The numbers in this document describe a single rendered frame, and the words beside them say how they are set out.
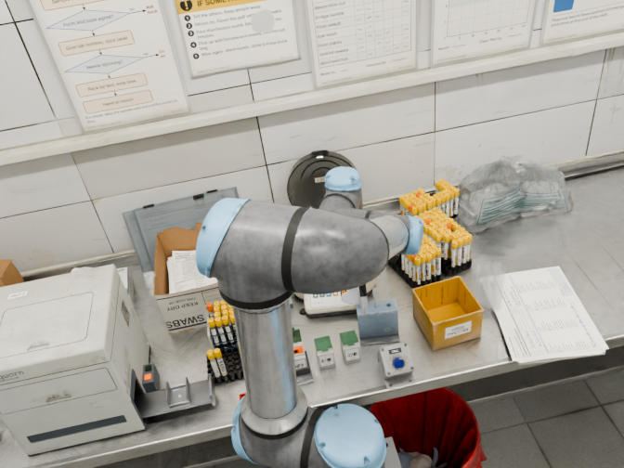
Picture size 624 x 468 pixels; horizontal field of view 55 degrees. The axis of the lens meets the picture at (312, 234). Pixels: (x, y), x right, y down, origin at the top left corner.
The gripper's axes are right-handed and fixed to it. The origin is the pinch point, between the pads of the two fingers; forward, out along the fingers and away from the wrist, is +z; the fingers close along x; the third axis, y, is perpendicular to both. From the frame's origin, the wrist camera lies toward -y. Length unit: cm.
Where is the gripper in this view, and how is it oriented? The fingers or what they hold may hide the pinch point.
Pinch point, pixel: (363, 293)
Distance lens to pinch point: 146.8
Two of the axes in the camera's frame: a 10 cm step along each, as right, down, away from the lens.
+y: -9.9, 1.2, 0.4
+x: 0.4, 6.2, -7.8
